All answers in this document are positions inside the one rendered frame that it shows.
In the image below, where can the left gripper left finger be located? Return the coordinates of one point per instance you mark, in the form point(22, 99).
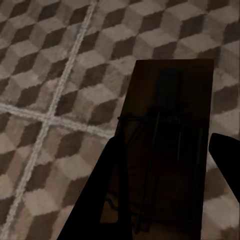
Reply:
point(84, 220)

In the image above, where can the mousetrap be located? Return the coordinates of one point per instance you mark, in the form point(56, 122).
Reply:
point(165, 118)

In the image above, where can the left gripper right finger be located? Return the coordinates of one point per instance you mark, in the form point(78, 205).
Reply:
point(225, 151)

